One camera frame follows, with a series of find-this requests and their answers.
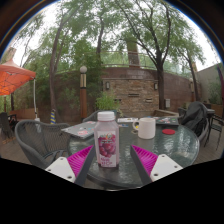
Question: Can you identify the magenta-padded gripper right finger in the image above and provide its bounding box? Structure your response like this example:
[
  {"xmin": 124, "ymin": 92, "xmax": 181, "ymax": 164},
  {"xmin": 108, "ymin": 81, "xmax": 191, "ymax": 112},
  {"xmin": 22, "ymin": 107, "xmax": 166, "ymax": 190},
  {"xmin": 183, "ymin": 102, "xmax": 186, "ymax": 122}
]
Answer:
[{"xmin": 129, "ymin": 144, "xmax": 184, "ymax": 186}]

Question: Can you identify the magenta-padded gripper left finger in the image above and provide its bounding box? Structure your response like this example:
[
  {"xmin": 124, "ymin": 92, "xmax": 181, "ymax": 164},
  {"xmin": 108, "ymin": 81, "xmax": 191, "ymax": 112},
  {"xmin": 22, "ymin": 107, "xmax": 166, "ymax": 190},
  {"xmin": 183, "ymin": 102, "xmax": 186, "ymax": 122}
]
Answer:
[{"xmin": 44, "ymin": 144, "xmax": 97, "ymax": 188}]

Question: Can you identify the purple drink bottle white cap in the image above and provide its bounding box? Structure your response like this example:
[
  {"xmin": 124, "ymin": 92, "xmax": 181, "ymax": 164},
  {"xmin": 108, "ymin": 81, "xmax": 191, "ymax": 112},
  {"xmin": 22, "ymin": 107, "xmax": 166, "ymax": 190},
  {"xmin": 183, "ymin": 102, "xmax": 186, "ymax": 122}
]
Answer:
[{"xmin": 93, "ymin": 110, "xmax": 120, "ymax": 169}]

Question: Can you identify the flat round red coaster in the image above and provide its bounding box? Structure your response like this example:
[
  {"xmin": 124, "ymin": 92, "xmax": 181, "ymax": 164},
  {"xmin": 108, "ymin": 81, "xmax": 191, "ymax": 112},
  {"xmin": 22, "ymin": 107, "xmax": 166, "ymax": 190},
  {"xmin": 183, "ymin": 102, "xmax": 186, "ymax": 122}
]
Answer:
[{"xmin": 161, "ymin": 128, "xmax": 177, "ymax": 136}]

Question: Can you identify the white mug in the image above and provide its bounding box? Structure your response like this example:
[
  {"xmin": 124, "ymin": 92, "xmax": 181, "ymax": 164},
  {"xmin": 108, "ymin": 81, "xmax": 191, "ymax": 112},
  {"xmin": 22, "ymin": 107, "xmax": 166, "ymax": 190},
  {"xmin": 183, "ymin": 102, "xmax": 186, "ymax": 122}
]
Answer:
[{"xmin": 132, "ymin": 117, "xmax": 157, "ymax": 140}]

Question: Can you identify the silver laptop with stickers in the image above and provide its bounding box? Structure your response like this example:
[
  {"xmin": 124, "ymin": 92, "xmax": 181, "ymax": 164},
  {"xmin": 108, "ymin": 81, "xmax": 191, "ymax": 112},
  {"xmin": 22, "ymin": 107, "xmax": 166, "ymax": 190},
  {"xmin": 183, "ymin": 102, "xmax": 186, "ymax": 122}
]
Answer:
[{"xmin": 61, "ymin": 120, "xmax": 98, "ymax": 140}]

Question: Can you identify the black laptop with stickers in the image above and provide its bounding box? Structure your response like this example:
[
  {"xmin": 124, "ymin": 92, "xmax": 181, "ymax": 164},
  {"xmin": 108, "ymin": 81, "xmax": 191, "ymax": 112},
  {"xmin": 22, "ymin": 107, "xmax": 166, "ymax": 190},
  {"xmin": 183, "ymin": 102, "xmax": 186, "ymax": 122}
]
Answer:
[{"xmin": 154, "ymin": 115, "xmax": 180, "ymax": 127}]

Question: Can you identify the blue yellow striped cone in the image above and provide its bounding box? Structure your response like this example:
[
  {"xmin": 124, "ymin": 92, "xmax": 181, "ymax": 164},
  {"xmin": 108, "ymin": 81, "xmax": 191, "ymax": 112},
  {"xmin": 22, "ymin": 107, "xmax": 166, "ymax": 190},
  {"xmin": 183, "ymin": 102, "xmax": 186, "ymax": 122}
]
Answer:
[{"xmin": 49, "ymin": 108, "xmax": 57, "ymax": 125}]

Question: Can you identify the white printed booklet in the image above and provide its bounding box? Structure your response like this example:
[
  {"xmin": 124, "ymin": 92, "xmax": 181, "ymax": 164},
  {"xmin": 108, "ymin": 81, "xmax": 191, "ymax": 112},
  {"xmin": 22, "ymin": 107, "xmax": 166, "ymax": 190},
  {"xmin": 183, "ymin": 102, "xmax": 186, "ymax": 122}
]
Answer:
[{"xmin": 117, "ymin": 117, "xmax": 139, "ymax": 124}]

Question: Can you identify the black metal chair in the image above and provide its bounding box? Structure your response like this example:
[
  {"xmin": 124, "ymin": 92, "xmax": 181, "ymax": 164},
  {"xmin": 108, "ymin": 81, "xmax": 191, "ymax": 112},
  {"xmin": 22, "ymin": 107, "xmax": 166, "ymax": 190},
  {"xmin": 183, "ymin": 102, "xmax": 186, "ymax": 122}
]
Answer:
[{"xmin": 208, "ymin": 113, "xmax": 224, "ymax": 151}]

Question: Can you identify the large dark-trunked tree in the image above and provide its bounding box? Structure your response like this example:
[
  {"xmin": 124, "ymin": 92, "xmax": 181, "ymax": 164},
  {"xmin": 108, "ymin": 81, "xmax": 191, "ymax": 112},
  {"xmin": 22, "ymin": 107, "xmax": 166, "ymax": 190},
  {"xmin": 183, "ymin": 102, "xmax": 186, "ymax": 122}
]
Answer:
[{"xmin": 113, "ymin": 0, "xmax": 204, "ymax": 111}]

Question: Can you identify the green plant in blue pot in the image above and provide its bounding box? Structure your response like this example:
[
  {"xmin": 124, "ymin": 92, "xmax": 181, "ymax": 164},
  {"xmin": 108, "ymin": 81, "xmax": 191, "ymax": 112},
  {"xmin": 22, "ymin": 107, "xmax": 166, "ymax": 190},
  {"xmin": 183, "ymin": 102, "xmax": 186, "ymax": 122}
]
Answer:
[{"xmin": 95, "ymin": 91, "xmax": 123, "ymax": 118}]

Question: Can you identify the leaning grey-trunked tree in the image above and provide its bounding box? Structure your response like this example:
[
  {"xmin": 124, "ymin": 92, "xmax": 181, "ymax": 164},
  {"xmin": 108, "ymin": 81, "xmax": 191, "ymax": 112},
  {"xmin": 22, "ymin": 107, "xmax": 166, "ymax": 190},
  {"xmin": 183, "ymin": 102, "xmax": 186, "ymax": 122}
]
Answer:
[{"xmin": 23, "ymin": 6, "xmax": 104, "ymax": 121}]

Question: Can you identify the closed maroon umbrella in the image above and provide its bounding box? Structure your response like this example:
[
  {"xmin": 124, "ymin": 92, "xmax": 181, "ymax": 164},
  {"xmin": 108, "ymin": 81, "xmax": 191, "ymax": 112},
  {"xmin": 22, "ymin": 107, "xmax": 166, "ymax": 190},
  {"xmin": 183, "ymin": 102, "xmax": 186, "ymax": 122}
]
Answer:
[{"xmin": 216, "ymin": 65, "xmax": 224, "ymax": 111}]

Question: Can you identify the orange patio umbrella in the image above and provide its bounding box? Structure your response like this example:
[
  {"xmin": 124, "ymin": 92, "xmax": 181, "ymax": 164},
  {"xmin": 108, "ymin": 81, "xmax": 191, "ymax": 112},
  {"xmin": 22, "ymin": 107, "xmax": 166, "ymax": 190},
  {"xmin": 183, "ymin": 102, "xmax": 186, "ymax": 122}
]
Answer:
[{"xmin": 0, "ymin": 59, "xmax": 41, "ymax": 123}]

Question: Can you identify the brown lamp post white globe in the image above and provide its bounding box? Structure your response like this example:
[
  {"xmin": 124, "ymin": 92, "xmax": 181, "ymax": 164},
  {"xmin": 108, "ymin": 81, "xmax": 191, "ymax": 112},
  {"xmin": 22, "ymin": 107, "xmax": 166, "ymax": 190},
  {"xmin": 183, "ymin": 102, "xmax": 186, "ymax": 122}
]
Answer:
[{"xmin": 79, "ymin": 65, "xmax": 88, "ymax": 122}]

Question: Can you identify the slim brown lamp post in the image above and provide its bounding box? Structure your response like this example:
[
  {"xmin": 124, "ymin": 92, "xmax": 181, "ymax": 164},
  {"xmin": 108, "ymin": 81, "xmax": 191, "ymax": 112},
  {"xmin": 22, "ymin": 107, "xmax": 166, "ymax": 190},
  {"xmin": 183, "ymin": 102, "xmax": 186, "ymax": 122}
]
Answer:
[{"xmin": 189, "ymin": 78, "xmax": 195, "ymax": 103}]

